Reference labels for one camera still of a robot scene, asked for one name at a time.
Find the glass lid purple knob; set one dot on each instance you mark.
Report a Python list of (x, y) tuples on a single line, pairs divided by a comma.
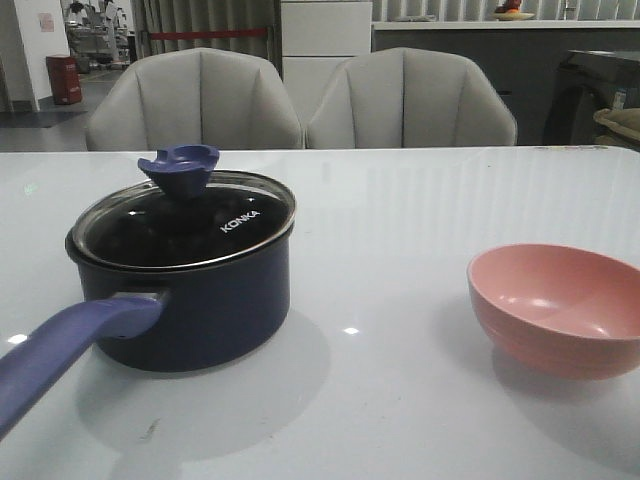
[(187, 213)]

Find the pink bowl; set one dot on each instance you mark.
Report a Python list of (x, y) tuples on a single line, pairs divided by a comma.
[(565, 311)]

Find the right grey armchair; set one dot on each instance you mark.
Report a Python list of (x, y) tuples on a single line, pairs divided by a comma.
[(409, 98)]

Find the grey armchair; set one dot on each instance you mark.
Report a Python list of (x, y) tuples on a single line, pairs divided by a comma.
[(229, 100), (409, 98)]

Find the left grey armchair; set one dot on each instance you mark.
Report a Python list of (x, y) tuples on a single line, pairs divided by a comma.
[(229, 100)]

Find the white cabinet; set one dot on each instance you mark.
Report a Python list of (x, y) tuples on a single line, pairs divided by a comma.
[(317, 36)]

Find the red barrier belt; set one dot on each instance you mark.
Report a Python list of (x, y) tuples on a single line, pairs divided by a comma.
[(219, 34)]

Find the grey counter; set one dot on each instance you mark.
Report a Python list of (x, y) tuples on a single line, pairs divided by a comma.
[(520, 58)]

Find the fruit plate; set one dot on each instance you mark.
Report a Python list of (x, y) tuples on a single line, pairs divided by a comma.
[(511, 10)]

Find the red bin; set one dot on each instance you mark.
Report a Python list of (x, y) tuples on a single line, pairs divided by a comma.
[(64, 79)]

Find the dark appliance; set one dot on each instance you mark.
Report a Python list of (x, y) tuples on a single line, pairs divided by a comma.
[(586, 82)]

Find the beige cushion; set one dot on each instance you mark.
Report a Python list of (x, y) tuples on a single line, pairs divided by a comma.
[(617, 127)]

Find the dark blue saucepan purple handle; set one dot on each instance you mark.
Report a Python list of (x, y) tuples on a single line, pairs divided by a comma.
[(159, 321)]

